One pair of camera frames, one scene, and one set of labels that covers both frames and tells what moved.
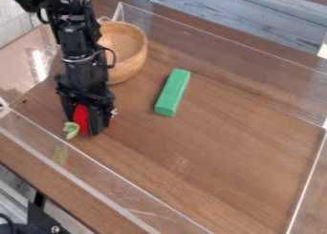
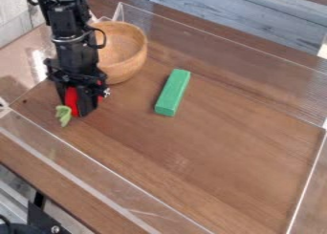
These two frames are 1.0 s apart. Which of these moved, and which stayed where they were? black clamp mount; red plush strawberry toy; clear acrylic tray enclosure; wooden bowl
Moved: red plush strawberry toy
Stayed: clear acrylic tray enclosure; wooden bowl; black clamp mount
